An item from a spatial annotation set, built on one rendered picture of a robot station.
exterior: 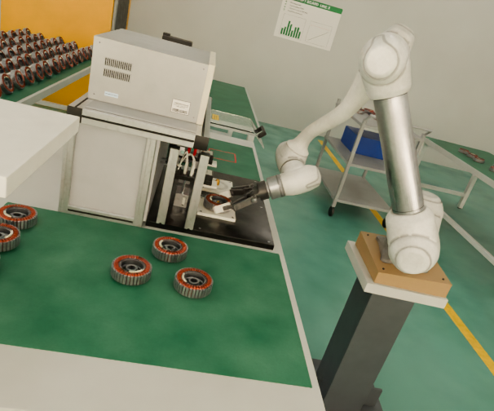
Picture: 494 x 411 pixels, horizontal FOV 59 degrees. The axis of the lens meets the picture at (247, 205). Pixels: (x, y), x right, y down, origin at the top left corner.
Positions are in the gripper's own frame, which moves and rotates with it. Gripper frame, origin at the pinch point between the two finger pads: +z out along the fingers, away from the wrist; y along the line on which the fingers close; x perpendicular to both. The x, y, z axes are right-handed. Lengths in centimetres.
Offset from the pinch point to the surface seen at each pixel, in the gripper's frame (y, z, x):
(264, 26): 532, -81, 22
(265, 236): -14.7, -14.6, -12.3
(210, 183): -3.5, 0.1, 9.9
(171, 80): -8, 1, 51
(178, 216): -12.0, 14.1, 4.1
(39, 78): 145, 105, 57
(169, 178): -19.7, 10.5, 22.0
